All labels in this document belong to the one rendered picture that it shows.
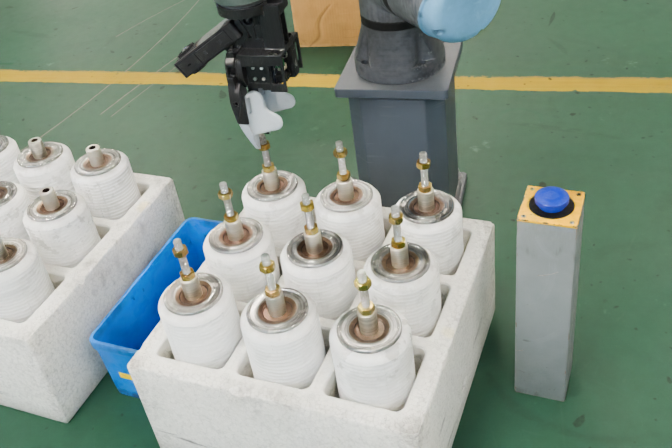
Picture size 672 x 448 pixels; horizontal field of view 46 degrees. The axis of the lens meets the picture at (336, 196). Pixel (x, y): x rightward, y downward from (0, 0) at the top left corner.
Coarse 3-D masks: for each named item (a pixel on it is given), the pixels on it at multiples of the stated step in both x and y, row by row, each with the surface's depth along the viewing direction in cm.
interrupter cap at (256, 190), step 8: (256, 176) 119; (280, 176) 119; (288, 176) 118; (248, 184) 118; (256, 184) 118; (280, 184) 117; (288, 184) 116; (296, 184) 116; (248, 192) 116; (256, 192) 116; (264, 192) 116; (272, 192) 116; (280, 192) 115; (288, 192) 115; (264, 200) 114; (272, 200) 114
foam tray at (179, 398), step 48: (384, 240) 115; (480, 240) 112; (480, 288) 111; (432, 336) 99; (480, 336) 116; (144, 384) 102; (192, 384) 98; (240, 384) 96; (336, 384) 98; (432, 384) 93; (192, 432) 105; (240, 432) 101; (288, 432) 97; (336, 432) 93; (384, 432) 89; (432, 432) 94
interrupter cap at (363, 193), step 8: (336, 184) 115; (360, 184) 114; (368, 184) 114; (328, 192) 114; (336, 192) 114; (360, 192) 113; (368, 192) 113; (320, 200) 112; (328, 200) 112; (336, 200) 112; (352, 200) 112; (360, 200) 111; (368, 200) 111; (328, 208) 111; (336, 208) 110; (344, 208) 110; (352, 208) 110; (360, 208) 110
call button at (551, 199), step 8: (536, 192) 96; (544, 192) 95; (552, 192) 95; (560, 192) 95; (536, 200) 94; (544, 200) 94; (552, 200) 94; (560, 200) 94; (568, 200) 94; (544, 208) 94; (552, 208) 93; (560, 208) 93
